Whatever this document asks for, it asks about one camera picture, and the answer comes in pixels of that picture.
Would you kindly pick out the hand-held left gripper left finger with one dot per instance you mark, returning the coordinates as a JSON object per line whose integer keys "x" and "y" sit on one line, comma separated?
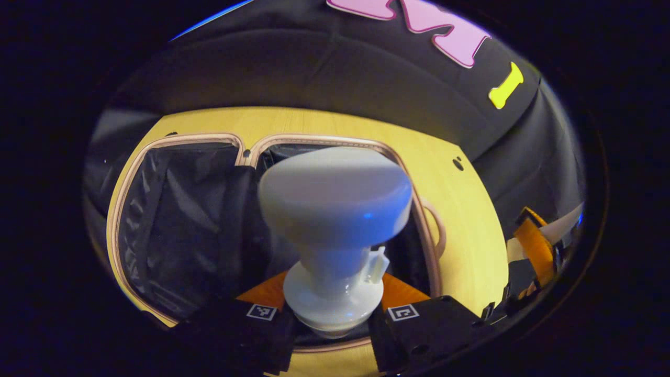
{"x": 225, "y": 330}

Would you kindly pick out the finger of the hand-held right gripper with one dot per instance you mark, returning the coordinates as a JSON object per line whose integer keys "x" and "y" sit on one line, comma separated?
{"x": 536, "y": 251}

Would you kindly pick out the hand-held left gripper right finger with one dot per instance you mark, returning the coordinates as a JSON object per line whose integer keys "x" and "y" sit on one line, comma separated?
{"x": 429, "y": 330}

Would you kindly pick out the pink suitcase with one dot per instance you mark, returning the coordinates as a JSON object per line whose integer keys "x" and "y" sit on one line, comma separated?
{"x": 183, "y": 220}

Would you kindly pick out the white pump bottle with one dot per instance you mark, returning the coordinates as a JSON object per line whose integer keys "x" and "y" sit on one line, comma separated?
{"x": 335, "y": 204}

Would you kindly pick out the black backdrop cloth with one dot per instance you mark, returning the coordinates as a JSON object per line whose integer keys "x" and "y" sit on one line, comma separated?
{"x": 340, "y": 73}

